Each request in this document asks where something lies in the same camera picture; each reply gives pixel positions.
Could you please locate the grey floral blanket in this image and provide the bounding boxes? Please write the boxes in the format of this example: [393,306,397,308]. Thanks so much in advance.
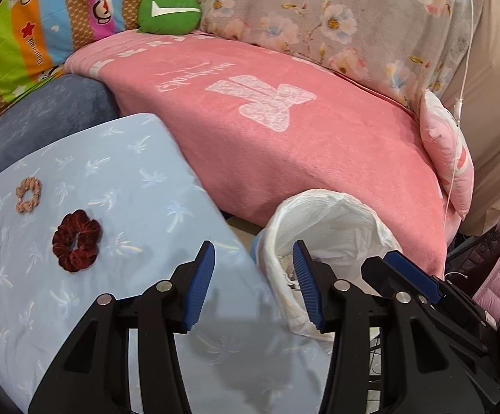
[155,0,490,108]

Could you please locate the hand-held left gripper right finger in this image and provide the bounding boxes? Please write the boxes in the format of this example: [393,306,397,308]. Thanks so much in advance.
[292,239,484,414]

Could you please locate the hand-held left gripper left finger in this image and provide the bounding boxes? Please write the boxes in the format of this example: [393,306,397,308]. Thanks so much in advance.
[28,240,216,414]

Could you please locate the beige dotted scrunchie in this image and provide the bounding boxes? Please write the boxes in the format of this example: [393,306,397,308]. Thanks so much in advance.
[16,177,44,213]

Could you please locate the white cable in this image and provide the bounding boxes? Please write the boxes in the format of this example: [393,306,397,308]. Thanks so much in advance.
[446,0,479,220]

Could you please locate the dark red velvet scrunchie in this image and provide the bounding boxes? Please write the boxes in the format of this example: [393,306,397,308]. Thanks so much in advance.
[52,209,103,273]

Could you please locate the colourful cartoon pillow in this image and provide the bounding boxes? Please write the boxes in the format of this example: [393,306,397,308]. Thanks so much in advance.
[0,0,161,139]

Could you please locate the pink blanket with white print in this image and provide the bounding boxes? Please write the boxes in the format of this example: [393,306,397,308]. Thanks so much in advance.
[64,30,453,279]

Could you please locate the bin with white plastic bag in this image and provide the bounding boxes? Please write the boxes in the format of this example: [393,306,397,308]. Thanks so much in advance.
[254,188,404,341]

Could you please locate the light blue printed cloth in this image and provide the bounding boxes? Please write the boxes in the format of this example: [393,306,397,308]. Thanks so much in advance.
[0,113,346,414]

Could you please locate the green round cushion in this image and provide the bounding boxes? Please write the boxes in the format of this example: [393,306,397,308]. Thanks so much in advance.
[138,0,202,35]

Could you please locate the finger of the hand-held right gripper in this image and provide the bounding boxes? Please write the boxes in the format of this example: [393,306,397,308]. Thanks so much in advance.
[361,251,449,307]

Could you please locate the pink pillow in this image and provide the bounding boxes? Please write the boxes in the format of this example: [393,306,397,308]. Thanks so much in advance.
[418,90,475,220]

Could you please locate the blue-grey cushion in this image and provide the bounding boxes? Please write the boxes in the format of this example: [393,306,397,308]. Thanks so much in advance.
[0,73,121,190]

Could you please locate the pink quilted jacket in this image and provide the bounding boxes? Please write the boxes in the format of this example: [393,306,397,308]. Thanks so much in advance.
[444,213,500,294]

